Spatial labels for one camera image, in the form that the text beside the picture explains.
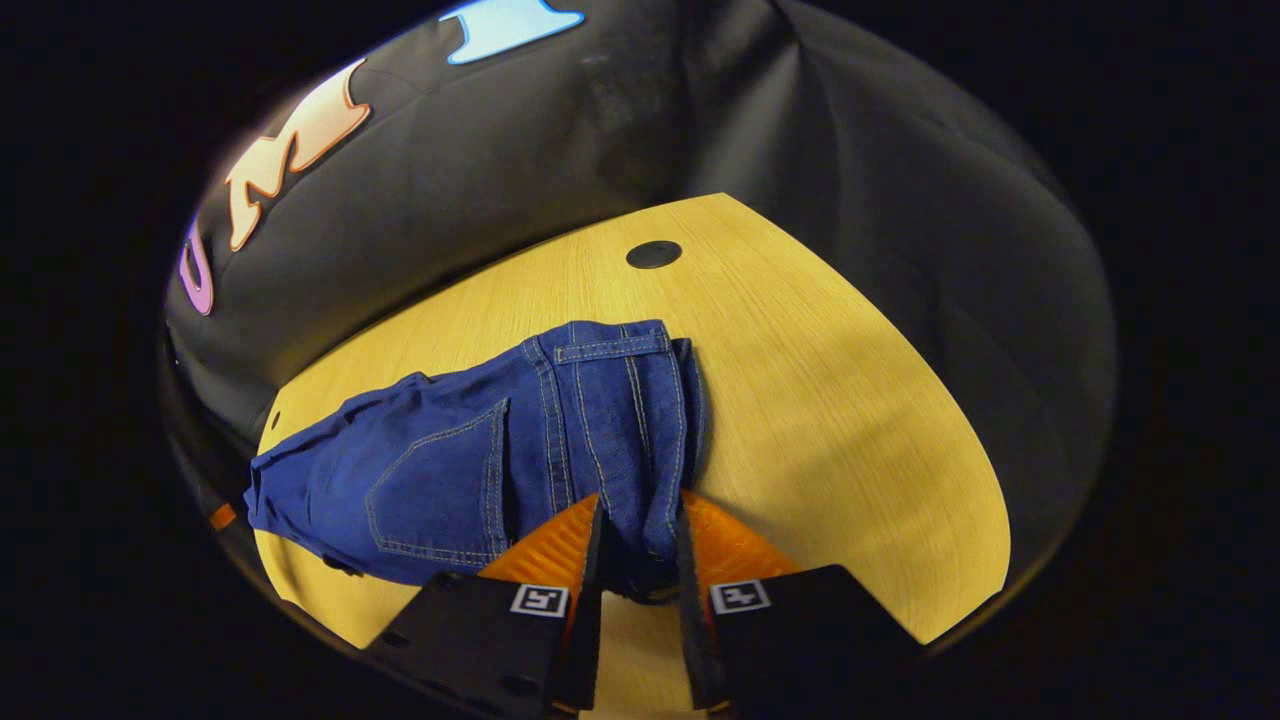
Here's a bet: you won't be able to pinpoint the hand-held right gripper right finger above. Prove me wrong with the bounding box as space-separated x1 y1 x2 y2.
676 490 926 713

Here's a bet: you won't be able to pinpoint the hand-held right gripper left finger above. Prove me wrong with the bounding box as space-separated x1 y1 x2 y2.
365 495 606 716

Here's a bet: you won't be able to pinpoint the blue denim jeans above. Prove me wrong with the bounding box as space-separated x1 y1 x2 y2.
243 319 709 601

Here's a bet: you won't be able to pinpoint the black backdrop cloth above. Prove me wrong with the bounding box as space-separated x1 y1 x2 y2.
162 0 1118 601

